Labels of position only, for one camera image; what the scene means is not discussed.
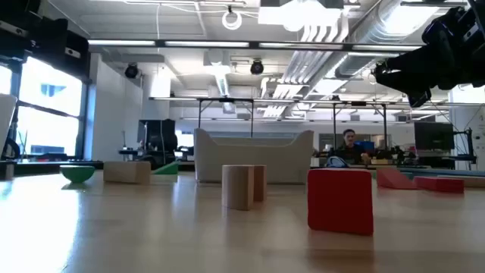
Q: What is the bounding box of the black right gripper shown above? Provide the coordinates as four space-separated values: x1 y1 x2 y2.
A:
373 17 485 109

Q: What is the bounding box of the red wedge block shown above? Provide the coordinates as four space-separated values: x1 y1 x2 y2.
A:
376 168 418 190

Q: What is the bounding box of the white plastic bin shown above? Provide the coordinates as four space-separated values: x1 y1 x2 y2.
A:
193 127 314 185

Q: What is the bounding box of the green wedge block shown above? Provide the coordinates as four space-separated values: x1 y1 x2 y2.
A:
152 161 180 176

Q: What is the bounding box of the wooden rectangular block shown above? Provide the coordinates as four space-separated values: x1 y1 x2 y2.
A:
103 161 152 186

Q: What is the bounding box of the green half-round block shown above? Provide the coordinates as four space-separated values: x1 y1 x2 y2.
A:
59 165 95 184

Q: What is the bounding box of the black computer monitor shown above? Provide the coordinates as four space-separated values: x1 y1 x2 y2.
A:
137 118 178 152
414 121 455 151

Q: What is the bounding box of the blue red storage box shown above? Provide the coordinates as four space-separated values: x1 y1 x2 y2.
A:
355 140 376 153

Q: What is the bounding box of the person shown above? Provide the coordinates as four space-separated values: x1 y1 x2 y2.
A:
333 128 374 166

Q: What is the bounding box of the blue flat block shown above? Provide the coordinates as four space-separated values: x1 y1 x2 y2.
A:
397 168 485 178

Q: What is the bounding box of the blue white helmet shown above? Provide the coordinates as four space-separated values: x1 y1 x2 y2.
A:
325 155 350 169

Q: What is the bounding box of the red square block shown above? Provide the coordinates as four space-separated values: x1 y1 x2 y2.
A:
307 168 374 237

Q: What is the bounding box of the black overhead light bar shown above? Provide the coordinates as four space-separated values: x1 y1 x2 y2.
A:
86 39 424 52

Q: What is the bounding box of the wooden upright block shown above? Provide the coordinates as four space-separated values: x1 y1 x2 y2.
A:
252 164 268 202

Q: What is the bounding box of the wooden half-cylinder block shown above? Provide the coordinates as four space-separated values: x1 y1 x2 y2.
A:
221 164 255 211

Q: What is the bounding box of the white panel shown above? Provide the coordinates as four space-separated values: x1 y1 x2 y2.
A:
0 93 18 152

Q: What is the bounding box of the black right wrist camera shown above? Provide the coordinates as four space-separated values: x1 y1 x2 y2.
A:
421 6 458 49

